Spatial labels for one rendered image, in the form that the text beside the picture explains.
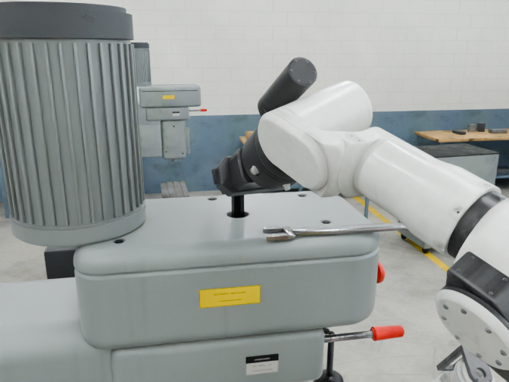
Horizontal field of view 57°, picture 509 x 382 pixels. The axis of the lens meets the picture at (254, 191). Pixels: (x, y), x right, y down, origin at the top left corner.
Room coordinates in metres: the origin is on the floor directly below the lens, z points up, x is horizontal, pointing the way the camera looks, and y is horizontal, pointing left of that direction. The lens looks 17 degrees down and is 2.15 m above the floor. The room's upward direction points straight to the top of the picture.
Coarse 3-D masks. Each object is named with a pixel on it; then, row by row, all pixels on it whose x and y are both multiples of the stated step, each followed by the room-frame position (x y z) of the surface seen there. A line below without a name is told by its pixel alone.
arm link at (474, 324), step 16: (448, 288) 0.33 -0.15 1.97; (448, 304) 0.33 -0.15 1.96; (464, 304) 0.31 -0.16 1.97; (480, 304) 0.31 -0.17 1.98; (448, 320) 0.34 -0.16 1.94; (464, 320) 0.32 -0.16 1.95; (480, 320) 0.30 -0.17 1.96; (496, 320) 0.29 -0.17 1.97; (464, 336) 0.33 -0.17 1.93; (480, 336) 0.31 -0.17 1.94; (496, 336) 0.29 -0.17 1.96; (480, 352) 0.32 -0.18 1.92; (496, 352) 0.30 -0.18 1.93; (496, 368) 0.33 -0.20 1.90
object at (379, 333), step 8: (376, 328) 0.68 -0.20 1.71; (384, 328) 0.68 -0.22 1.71; (392, 328) 0.68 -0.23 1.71; (400, 328) 0.69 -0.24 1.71; (328, 336) 0.67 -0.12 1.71; (336, 336) 0.67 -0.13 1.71; (344, 336) 0.67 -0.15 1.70; (352, 336) 0.67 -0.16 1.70; (360, 336) 0.67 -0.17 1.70; (368, 336) 0.67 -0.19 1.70; (376, 336) 0.67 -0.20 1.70; (384, 336) 0.67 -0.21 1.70; (392, 336) 0.68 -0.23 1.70; (400, 336) 0.68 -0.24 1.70
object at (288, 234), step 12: (264, 228) 0.66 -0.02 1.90; (276, 228) 0.66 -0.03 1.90; (288, 228) 0.66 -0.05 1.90; (300, 228) 0.66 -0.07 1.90; (312, 228) 0.66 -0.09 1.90; (324, 228) 0.66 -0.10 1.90; (336, 228) 0.66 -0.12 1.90; (348, 228) 0.66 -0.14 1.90; (360, 228) 0.66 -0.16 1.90; (372, 228) 0.66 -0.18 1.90; (384, 228) 0.66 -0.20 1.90; (396, 228) 0.67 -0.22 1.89; (276, 240) 0.63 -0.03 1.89
